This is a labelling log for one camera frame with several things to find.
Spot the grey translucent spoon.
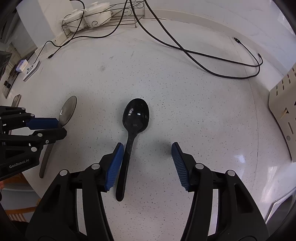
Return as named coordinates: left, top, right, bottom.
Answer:
left=39, top=96, right=77, bottom=178

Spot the black spoon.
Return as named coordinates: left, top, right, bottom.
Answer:
left=115, top=98, right=149, bottom=202

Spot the person left hand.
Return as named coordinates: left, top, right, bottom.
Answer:
left=0, top=181, right=4, bottom=190

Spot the white ceramic pot near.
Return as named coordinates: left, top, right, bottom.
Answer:
left=61, top=9, right=88, bottom=33

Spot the white ceramic pot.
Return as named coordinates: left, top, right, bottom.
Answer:
left=61, top=9, right=88, bottom=33
left=82, top=2, right=111, bottom=28

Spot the stainless steel double sink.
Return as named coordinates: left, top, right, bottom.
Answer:
left=265, top=193, right=295, bottom=235

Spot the cream utensil holder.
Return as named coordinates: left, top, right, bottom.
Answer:
left=268, top=65, right=296, bottom=162

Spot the white ceramic pot far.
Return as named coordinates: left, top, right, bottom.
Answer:
left=82, top=2, right=111, bottom=28

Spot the black charger cable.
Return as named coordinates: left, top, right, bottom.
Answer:
left=34, top=0, right=129, bottom=68
left=129, top=0, right=264, bottom=80

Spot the wire dish rack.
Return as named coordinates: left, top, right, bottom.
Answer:
left=60, top=0, right=147, bottom=38

